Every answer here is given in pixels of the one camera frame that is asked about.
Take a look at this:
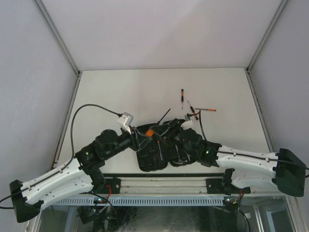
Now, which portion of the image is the aluminium frame rail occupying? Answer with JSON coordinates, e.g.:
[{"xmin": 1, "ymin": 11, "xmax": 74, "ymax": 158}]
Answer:
[{"xmin": 55, "ymin": 175, "xmax": 298, "ymax": 195}]

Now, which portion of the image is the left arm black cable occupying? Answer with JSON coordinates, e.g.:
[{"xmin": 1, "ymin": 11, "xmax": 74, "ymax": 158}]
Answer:
[{"xmin": 0, "ymin": 103, "xmax": 123, "ymax": 209}]

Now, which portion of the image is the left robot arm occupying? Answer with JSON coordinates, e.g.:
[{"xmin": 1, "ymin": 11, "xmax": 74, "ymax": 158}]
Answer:
[{"xmin": 10, "ymin": 129, "xmax": 154, "ymax": 223}]

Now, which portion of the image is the black plastic tool case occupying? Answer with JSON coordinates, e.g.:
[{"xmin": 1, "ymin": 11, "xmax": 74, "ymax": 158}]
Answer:
[{"xmin": 135, "ymin": 118, "xmax": 194, "ymax": 173}]

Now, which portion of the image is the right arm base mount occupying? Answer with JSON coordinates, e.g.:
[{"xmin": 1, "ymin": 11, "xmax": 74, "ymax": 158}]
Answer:
[{"xmin": 206, "ymin": 168, "xmax": 251, "ymax": 195}]

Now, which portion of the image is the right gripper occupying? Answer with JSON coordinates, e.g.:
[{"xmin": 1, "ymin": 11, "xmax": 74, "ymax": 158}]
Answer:
[{"xmin": 151, "ymin": 118, "xmax": 196, "ymax": 158}]

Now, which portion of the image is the small black precision screwdriver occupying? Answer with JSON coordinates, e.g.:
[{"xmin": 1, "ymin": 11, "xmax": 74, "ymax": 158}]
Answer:
[{"xmin": 181, "ymin": 89, "xmax": 184, "ymax": 110}]

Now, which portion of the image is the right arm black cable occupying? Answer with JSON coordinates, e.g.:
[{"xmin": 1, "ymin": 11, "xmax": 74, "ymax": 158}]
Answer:
[{"xmin": 190, "ymin": 110, "xmax": 309, "ymax": 225}]

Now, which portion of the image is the grey slotted cable duct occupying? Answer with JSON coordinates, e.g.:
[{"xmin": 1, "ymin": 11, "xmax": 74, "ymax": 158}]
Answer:
[{"xmin": 54, "ymin": 196, "xmax": 224, "ymax": 206}]

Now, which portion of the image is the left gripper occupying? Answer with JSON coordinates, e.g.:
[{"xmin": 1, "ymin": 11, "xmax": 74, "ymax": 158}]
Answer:
[{"xmin": 104, "ymin": 124, "xmax": 152, "ymax": 160}]

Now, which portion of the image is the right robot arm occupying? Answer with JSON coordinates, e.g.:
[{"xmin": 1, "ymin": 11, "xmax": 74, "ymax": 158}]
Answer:
[{"xmin": 149, "ymin": 119, "xmax": 307, "ymax": 197}]

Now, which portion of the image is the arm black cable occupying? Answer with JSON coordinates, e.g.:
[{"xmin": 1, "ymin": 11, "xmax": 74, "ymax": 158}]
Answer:
[
  {"xmin": 0, "ymin": 103, "xmax": 123, "ymax": 209},
  {"xmin": 190, "ymin": 110, "xmax": 309, "ymax": 225}
]

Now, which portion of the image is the small orange-tip precision screwdriver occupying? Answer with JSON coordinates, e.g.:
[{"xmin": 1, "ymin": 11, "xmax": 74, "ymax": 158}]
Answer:
[{"xmin": 195, "ymin": 108, "xmax": 217, "ymax": 112}]

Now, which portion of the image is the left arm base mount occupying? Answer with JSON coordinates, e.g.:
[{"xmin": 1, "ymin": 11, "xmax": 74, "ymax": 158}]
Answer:
[{"xmin": 90, "ymin": 169, "xmax": 121, "ymax": 194}]

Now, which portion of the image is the thin precision screwdriver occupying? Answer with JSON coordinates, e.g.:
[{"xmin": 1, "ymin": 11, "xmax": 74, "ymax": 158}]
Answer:
[{"xmin": 187, "ymin": 100, "xmax": 199, "ymax": 120}]

